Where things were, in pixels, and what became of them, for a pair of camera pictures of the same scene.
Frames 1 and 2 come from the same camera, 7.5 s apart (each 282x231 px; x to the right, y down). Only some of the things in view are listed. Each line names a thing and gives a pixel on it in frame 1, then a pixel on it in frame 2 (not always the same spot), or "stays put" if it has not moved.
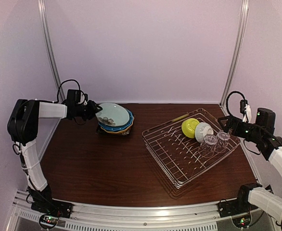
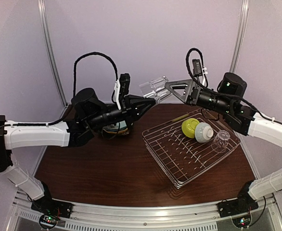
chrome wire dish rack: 185,146 stays put
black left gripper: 92,109 → 130,101
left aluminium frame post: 43,16 stays put
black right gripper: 230,123 → 188,91
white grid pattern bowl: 202,129 stays put
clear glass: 223,137 stays put
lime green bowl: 188,127 stays put
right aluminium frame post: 238,51 stays put
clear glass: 206,148 → 156,89
